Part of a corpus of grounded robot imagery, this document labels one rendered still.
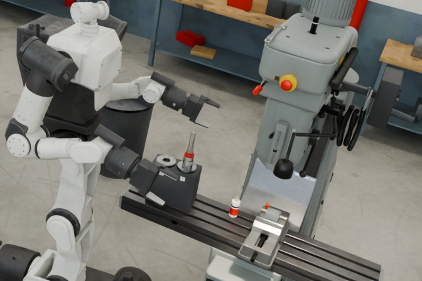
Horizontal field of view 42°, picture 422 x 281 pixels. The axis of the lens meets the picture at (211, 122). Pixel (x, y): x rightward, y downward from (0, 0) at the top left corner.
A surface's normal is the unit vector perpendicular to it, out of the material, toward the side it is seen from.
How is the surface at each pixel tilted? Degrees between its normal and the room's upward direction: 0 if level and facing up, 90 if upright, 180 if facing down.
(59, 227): 90
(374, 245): 0
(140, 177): 84
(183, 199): 90
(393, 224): 0
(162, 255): 0
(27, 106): 84
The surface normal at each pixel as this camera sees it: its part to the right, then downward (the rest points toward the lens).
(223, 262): 0.18, -0.87
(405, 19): -0.37, 0.37
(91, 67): 0.52, 0.40
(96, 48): 0.80, -0.43
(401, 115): -0.60, 0.27
